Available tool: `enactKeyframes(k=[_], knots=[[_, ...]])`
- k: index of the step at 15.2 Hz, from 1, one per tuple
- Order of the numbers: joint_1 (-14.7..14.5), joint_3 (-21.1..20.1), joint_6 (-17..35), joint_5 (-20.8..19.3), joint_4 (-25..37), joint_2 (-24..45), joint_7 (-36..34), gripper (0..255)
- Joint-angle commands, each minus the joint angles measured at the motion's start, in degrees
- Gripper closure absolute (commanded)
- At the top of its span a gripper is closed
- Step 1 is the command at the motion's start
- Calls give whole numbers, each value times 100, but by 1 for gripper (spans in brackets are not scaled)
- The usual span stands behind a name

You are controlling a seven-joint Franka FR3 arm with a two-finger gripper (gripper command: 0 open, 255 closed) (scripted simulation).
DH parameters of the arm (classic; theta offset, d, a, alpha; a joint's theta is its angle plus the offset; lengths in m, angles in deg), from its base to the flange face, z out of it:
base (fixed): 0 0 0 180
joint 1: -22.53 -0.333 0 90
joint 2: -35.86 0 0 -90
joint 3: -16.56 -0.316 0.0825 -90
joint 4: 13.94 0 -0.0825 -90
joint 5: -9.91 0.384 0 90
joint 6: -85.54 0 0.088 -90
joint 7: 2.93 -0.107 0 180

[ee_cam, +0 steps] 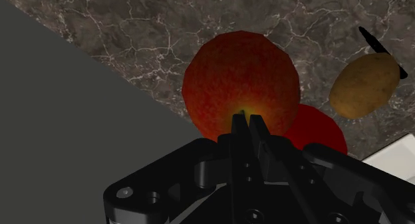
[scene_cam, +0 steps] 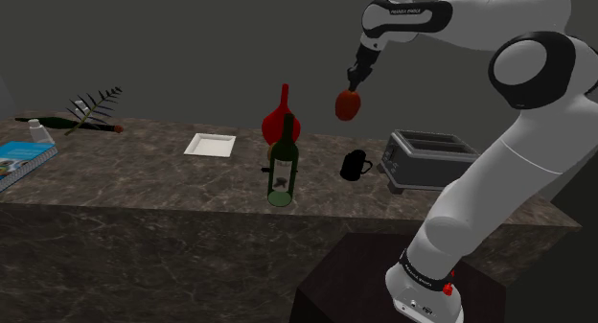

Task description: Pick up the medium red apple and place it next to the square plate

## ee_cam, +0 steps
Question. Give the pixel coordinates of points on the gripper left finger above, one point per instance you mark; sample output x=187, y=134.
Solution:
x=181, y=171

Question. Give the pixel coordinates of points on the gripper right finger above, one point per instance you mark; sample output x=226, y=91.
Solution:
x=343, y=171

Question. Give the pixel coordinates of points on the dark red round fruit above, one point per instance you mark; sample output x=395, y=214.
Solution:
x=319, y=132

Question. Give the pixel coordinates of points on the white rectangular object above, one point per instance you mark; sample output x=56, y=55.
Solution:
x=394, y=160

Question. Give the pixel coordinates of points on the brown potato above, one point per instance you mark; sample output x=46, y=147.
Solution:
x=363, y=87

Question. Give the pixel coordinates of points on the red apple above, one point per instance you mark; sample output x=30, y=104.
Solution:
x=240, y=77

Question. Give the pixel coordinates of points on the black slender stick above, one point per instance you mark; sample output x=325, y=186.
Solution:
x=373, y=42

